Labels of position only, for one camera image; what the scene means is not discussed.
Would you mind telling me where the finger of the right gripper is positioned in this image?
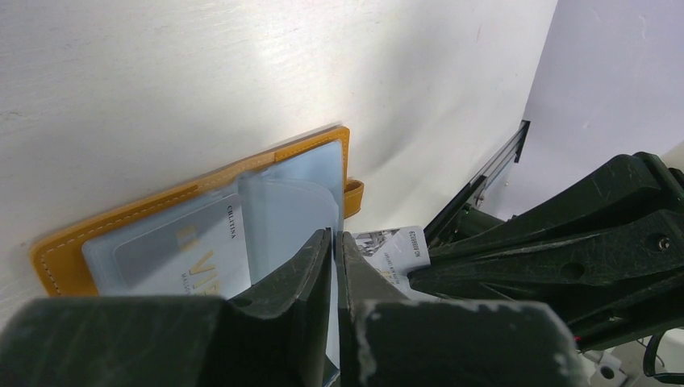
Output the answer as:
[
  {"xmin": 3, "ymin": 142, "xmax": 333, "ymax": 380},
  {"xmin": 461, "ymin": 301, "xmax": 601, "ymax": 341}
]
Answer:
[
  {"xmin": 409, "ymin": 210, "xmax": 683, "ymax": 350},
  {"xmin": 428, "ymin": 152, "xmax": 683, "ymax": 262}
]

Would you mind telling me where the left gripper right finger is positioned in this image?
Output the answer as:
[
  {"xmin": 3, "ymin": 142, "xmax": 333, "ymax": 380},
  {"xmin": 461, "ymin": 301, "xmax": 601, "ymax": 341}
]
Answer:
[{"xmin": 336, "ymin": 232, "xmax": 587, "ymax": 386}]

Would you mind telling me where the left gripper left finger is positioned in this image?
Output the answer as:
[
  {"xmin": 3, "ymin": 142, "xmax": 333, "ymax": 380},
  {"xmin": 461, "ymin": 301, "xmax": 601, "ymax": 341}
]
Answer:
[{"xmin": 1, "ymin": 229, "xmax": 332, "ymax": 386}]

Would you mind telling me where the silver credit card carried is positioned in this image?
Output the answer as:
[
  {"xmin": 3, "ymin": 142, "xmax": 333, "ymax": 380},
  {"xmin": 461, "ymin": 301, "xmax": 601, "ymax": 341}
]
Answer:
[{"xmin": 352, "ymin": 226, "xmax": 437, "ymax": 301}]

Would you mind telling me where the yellow leather card holder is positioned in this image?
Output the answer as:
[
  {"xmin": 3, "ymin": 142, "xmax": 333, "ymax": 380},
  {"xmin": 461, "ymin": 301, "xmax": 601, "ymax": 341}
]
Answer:
[{"xmin": 29, "ymin": 126, "xmax": 365, "ymax": 369}]

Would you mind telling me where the silver card in holder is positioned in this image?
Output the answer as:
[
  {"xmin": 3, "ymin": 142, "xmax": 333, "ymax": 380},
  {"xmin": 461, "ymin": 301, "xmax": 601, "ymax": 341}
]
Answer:
[{"xmin": 111, "ymin": 193, "xmax": 251, "ymax": 298}]

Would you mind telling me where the aluminium frame rail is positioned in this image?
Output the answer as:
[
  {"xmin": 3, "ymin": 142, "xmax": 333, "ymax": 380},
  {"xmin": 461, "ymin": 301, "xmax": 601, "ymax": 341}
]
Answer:
[{"xmin": 423, "ymin": 120, "xmax": 530, "ymax": 249}]

